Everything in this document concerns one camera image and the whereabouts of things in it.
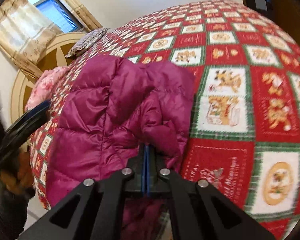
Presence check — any magenta puffer down jacket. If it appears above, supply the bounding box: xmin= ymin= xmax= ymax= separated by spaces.
xmin=45 ymin=55 xmax=196 ymax=240

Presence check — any operator left hand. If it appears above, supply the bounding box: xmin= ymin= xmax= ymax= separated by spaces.
xmin=0 ymin=152 xmax=36 ymax=200

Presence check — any beige wooden headboard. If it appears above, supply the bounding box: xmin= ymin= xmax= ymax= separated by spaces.
xmin=10 ymin=32 xmax=85 ymax=122

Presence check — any red christmas bear quilt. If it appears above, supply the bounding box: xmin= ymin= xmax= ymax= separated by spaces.
xmin=31 ymin=0 xmax=300 ymax=239

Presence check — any striped grey pillow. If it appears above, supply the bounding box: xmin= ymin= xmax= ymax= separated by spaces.
xmin=65 ymin=28 xmax=109 ymax=58

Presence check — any beige floral curtain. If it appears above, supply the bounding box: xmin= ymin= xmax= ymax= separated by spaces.
xmin=0 ymin=0 xmax=103 ymax=84

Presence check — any window with blue light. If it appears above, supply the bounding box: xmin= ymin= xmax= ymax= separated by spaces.
xmin=28 ymin=0 xmax=84 ymax=33

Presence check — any brown wooden door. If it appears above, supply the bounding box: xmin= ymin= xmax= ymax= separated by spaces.
xmin=271 ymin=0 xmax=300 ymax=46

